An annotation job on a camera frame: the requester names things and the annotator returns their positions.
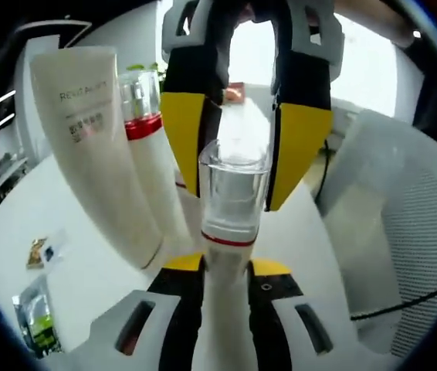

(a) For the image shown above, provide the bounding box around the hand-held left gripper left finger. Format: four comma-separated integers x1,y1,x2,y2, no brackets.
54,253,206,371

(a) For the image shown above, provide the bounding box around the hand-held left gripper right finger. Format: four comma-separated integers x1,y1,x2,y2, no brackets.
246,258,401,371

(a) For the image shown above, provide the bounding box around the large red-collar pump bottle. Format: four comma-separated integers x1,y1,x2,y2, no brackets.
117,69,208,258

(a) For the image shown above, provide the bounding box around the white skincare tube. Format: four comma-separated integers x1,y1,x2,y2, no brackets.
29,45,164,271

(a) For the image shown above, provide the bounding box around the clear skincare sachet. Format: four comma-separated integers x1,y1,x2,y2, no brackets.
40,229,69,268

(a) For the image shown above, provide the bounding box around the green skincare sachet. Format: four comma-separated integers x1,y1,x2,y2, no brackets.
11,275,66,349

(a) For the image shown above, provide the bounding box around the gold foil skincare sachet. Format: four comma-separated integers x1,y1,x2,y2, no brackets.
25,237,48,271

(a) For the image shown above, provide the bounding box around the red box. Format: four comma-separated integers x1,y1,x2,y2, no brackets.
222,81,247,104

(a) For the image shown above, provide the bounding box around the green potted plant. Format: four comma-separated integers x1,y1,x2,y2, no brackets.
124,61,166,83

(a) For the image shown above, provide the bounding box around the grey mesh office chair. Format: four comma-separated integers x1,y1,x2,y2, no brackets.
316,109,437,361

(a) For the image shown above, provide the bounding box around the black cable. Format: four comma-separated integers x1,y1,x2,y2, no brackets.
351,277,437,322

